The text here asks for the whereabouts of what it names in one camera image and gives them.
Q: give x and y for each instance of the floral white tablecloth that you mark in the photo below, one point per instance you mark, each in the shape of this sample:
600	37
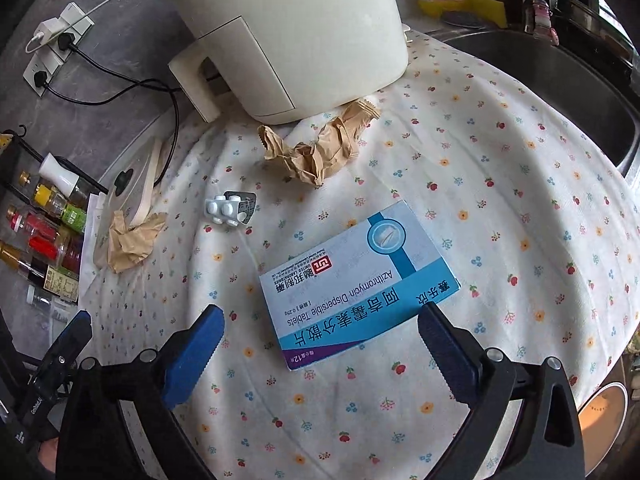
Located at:
450	185

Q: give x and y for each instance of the grey round pad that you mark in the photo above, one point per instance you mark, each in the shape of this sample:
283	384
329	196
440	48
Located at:
462	19

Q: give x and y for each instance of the silver pill blister pack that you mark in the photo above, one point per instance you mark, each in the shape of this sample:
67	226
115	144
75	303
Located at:
222	207

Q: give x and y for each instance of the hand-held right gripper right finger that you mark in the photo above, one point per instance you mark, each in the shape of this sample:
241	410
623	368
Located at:
447	357

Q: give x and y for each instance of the blue white medicine box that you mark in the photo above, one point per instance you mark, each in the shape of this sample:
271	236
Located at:
350	285

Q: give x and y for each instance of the black dish rack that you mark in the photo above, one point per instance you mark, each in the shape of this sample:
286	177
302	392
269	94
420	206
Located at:
590	5

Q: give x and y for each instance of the clear bottle with pink bow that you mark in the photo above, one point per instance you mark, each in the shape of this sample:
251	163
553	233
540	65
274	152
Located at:
540	10

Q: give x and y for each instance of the person's left hand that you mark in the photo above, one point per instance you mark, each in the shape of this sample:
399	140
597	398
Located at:
47	455

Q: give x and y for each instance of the small crumpled brown paper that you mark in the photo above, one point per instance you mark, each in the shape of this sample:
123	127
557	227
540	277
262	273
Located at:
127	250

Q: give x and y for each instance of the white trash bin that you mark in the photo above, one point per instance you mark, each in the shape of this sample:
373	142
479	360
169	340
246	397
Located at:
607	410

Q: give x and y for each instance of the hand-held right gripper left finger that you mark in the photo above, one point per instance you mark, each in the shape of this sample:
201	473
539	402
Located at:
192	360

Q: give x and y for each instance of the white lid with black knob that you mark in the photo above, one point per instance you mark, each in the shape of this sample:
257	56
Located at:
132	185

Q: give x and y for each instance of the white charger plug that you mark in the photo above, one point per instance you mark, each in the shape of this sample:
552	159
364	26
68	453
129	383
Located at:
50	30

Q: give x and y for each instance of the row of condiment bottles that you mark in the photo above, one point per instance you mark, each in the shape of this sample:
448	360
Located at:
45	240

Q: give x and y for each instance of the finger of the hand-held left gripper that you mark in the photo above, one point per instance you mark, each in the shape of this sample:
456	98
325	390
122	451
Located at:
67	347

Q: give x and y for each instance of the steel sink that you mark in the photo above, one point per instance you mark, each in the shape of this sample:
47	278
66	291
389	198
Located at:
575	90

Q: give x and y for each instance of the white wall socket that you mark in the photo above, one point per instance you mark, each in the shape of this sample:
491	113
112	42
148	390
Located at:
75	22
45	72

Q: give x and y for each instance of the long crumpled brown paper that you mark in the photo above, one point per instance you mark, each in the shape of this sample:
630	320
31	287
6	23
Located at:
310	155

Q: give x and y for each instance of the cream air fryer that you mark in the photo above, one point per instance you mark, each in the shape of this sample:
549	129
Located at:
300	35

